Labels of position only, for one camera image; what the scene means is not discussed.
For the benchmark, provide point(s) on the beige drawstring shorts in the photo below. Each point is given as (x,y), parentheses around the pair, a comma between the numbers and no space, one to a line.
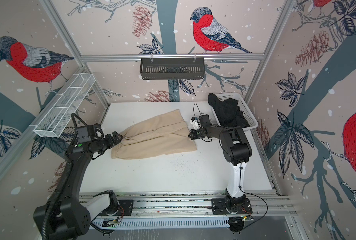
(164,134)

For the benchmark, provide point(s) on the white plastic laundry basket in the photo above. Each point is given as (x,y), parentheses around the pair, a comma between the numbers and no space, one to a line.
(243,107)

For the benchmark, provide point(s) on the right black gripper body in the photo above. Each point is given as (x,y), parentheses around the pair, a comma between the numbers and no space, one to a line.
(199,132)

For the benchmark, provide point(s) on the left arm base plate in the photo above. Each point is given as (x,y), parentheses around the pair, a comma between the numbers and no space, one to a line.
(124,209)

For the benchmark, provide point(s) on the black hanging wire basket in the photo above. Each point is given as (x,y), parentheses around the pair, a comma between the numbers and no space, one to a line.
(172,69)

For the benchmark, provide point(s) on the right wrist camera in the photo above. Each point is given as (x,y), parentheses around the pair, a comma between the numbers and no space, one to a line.
(195,123)

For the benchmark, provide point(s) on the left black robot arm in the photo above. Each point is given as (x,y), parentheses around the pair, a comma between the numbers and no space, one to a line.
(63,217)

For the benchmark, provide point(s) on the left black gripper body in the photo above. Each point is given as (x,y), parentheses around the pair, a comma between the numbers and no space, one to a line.
(108,142)

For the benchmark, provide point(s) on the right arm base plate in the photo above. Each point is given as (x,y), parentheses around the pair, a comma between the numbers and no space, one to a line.
(235,206)

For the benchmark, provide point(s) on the black shorts in basket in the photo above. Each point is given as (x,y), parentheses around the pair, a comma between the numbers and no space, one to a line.
(228,112)

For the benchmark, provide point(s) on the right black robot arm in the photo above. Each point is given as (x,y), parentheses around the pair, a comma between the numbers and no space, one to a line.
(236,150)

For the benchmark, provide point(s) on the horizontal aluminium frame bar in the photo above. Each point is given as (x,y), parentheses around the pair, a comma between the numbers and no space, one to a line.
(207,57)

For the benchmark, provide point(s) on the aluminium mounting rail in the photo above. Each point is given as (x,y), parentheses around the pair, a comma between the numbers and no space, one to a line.
(189,205)

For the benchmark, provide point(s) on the white wire mesh shelf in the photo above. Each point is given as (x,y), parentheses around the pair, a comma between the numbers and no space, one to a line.
(57,118)

